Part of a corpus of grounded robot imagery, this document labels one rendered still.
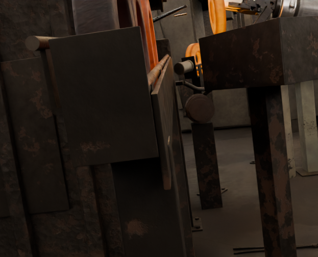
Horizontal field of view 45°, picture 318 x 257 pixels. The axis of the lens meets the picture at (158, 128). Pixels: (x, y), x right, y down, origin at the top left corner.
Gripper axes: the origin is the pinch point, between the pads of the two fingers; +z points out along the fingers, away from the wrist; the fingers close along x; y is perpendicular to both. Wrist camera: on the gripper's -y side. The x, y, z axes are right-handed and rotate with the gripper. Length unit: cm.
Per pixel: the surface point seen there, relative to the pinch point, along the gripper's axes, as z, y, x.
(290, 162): -58, -62, -76
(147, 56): 14, -23, 67
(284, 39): -12, -14, 50
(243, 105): -62, -44, -273
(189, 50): 6, -11, -62
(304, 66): -18, -19, 47
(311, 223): -51, -73, -14
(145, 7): 16, -14, 62
